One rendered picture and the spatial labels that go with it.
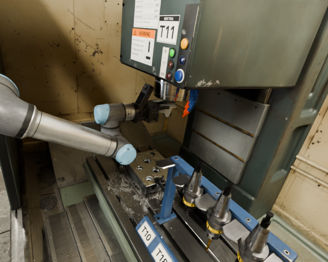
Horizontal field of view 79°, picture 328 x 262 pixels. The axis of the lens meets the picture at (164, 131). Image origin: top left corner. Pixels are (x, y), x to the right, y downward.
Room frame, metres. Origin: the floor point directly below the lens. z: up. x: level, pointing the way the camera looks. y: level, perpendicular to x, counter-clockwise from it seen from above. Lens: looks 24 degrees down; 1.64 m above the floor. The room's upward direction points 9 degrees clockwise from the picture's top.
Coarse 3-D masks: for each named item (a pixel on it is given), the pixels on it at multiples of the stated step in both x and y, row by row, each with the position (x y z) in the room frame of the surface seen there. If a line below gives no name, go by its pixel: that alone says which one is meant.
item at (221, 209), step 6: (222, 192) 0.42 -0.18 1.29; (222, 198) 0.41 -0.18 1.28; (228, 198) 0.41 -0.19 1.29; (216, 204) 0.42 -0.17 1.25; (222, 204) 0.41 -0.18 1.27; (228, 204) 0.41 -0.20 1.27; (216, 210) 0.41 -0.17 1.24; (222, 210) 0.40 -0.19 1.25; (228, 210) 0.41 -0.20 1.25; (222, 216) 0.40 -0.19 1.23
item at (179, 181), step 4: (176, 176) 0.57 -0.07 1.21; (180, 176) 0.57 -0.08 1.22; (184, 176) 0.57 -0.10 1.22; (188, 176) 0.58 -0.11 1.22; (176, 180) 0.54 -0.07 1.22; (180, 180) 0.55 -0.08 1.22; (184, 180) 0.55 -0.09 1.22; (188, 180) 0.55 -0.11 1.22; (176, 184) 0.53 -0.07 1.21; (180, 184) 0.53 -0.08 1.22
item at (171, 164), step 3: (165, 159) 0.67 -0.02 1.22; (168, 159) 0.67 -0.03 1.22; (156, 162) 0.64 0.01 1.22; (159, 162) 0.64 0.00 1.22; (162, 162) 0.64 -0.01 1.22; (165, 162) 0.64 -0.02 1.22; (168, 162) 0.65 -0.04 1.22; (171, 162) 0.65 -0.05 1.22; (156, 165) 0.62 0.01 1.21; (159, 165) 0.62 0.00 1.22; (162, 165) 0.62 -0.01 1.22; (165, 165) 0.62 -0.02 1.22; (168, 165) 0.63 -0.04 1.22; (171, 165) 0.63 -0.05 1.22; (174, 165) 0.64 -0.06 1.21; (162, 168) 0.61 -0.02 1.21; (165, 168) 0.61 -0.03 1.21
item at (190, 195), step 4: (184, 184) 0.52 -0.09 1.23; (184, 188) 0.50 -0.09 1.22; (184, 192) 0.51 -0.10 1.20; (188, 192) 0.48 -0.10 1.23; (192, 192) 0.49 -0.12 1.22; (200, 192) 0.49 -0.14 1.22; (188, 196) 0.48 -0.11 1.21; (192, 196) 0.48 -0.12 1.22; (196, 196) 0.48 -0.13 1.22; (192, 200) 0.48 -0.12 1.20
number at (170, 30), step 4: (168, 24) 0.62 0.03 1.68; (172, 24) 0.60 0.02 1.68; (176, 24) 0.59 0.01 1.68; (168, 28) 0.62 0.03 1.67; (172, 28) 0.60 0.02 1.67; (168, 32) 0.61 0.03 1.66; (172, 32) 0.60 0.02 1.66; (164, 36) 0.63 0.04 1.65; (168, 36) 0.61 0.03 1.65; (172, 36) 0.60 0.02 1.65; (168, 40) 0.61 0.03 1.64; (172, 40) 0.60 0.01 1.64
